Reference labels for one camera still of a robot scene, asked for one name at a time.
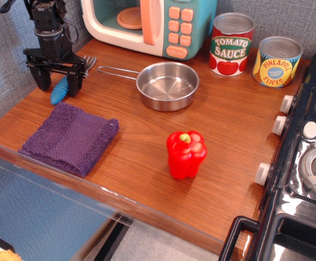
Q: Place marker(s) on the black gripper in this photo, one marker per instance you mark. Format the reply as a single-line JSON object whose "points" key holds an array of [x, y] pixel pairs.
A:
{"points": [[55, 49]]}

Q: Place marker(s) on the blue handled metal fork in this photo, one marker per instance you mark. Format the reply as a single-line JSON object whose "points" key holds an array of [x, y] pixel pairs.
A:
{"points": [[62, 88]]}

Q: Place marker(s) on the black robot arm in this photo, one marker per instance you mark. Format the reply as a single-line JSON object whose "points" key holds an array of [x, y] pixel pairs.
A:
{"points": [[48, 16]]}

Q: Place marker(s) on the red bell pepper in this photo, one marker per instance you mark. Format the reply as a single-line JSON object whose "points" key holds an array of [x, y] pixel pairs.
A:
{"points": [[186, 153]]}

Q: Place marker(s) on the purple folded towel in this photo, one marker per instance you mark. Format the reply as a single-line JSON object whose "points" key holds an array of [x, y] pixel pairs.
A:
{"points": [[71, 140]]}

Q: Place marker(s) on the small steel pan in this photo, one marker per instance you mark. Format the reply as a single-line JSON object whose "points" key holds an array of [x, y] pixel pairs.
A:
{"points": [[164, 86]]}

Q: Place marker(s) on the teal toy microwave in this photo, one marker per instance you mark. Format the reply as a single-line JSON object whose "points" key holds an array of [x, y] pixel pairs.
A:
{"points": [[170, 29]]}

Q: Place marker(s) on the clear acrylic table guard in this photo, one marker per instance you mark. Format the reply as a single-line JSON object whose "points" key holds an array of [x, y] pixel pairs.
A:
{"points": [[49, 215]]}

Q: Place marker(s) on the tomato sauce can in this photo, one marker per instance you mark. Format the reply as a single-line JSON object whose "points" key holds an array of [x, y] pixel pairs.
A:
{"points": [[230, 43]]}

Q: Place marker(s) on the orange object bottom left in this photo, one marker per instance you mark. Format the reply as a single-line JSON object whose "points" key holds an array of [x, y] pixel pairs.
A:
{"points": [[8, 255]]}

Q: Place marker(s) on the pineapple slices can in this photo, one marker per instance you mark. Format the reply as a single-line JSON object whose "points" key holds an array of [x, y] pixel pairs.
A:
{"points": [[276, 61]]}

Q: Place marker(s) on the white stove knob front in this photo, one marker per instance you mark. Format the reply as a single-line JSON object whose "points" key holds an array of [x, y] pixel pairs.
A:
{"points": [[262, 173]]}

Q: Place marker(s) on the white stove knob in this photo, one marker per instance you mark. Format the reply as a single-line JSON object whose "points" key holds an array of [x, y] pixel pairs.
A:
{"points": [[286, 104], [279, 125], [262, 173]]}

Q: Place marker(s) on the white stove knob middle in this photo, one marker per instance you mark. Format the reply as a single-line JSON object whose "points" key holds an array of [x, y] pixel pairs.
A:
{"points": [[279, 125]]}

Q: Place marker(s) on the white stove knob rear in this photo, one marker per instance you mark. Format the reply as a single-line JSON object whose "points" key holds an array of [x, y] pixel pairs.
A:
{"points": [[286, 104]]}

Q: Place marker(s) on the black toy stove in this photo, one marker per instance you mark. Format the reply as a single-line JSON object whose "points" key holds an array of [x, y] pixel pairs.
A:
{"points": [[286, 229]]}

